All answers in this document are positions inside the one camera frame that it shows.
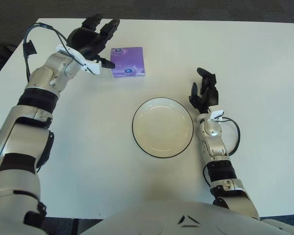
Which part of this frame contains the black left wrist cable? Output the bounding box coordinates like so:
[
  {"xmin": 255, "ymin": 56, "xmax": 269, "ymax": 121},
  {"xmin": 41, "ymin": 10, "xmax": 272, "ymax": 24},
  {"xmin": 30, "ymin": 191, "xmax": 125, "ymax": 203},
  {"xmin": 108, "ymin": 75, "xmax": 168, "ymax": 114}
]
[{"xmin": 24, "ymin": 22, "xmax": 89, "ymax": 83}]

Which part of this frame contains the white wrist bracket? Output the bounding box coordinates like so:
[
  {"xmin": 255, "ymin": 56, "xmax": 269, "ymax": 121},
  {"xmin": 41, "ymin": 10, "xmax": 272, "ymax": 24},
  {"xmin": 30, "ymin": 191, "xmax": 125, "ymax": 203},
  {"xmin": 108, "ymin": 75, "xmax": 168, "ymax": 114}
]
[
  {"xmin": 209, "ymin": 110, "xmax": 225, "ymax": 122},
  {"xmin": 55, "ymin": 45, "xmax": 102, "ymax": 75}
]

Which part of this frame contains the white plate with black rim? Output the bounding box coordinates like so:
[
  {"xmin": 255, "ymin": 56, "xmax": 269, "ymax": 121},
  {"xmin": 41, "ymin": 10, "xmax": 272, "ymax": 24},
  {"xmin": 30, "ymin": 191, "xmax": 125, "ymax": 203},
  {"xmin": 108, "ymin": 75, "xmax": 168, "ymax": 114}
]
[{"xmin": 132, "ymin": 97, "xmax": 195, "ymax": 159}]

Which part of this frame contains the black bag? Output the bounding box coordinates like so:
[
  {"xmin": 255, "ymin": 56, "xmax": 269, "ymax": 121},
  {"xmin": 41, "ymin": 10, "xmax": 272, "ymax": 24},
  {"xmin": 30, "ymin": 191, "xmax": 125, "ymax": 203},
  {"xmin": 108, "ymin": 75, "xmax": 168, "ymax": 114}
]
[{"xmin": 0, "ymin": 41, "xmax": 17, "ymax": 85}]

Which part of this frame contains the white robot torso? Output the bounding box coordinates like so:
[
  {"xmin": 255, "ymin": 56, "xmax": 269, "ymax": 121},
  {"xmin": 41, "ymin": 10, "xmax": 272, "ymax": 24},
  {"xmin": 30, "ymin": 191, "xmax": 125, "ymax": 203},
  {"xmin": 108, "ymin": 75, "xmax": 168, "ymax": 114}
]
[{"xmin": 82, "ymin": 199, "xmax": 294, "ymax": 235}]

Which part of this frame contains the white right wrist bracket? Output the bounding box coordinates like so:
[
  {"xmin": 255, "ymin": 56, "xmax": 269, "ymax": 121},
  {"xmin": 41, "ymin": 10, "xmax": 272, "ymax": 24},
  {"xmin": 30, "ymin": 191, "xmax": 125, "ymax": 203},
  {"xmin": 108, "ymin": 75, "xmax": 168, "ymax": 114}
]
[{"xmin": 209, "ymin": 110, "xmax": 225, "ymax": 122}]

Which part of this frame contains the purple tissue paper pack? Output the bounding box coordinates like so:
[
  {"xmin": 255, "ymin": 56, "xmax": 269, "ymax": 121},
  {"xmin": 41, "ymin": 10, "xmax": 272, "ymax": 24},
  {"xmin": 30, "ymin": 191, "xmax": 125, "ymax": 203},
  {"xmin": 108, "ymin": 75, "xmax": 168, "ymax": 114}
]
[{"xmin": 110, "ymin": 46, "xmax": 147, "ymax": 79}]

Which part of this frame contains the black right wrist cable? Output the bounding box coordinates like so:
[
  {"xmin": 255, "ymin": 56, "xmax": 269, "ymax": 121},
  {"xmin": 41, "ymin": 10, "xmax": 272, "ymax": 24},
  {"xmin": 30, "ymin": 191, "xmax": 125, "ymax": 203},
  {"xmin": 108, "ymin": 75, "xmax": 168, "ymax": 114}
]
[{"xmin": 221, "ymin": 117, "xmax": 241, "ymax": 155}]

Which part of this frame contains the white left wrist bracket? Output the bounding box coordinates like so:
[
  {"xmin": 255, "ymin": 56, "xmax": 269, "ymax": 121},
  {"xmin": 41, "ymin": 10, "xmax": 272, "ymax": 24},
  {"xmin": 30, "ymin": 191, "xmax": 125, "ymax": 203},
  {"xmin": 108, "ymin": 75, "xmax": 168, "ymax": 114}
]
[{"xmin": 55, "ymin": 45, "xmax": 102, "ymax": 75}]

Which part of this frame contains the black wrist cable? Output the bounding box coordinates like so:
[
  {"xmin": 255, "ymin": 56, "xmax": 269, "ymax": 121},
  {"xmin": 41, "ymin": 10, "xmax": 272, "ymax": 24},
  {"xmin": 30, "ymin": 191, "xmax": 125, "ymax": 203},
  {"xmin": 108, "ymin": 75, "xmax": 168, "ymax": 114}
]
[
  {"xmin": 24, "ymin": 22, "xmax": 89, "ymax": 83},
  {"xmin": 221, "ymin": 117, "xmax": 241, "ymax": 155}
]

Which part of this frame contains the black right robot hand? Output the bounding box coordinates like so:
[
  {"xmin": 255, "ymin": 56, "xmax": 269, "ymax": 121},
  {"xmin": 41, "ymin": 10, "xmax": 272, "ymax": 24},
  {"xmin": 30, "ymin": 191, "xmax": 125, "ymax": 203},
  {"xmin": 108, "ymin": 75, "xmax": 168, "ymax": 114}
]
[{"xmin": 188, "ymin": 68, "xmax": 220, "ymax": 115}]

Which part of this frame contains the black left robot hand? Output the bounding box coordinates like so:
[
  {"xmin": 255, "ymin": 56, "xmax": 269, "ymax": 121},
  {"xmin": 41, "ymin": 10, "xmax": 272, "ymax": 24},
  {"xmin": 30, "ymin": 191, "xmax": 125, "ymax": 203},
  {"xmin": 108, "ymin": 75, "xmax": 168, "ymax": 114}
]
[{"xmin": 67, "ymin": 14, "xmax": 121, "ymax": 69}]

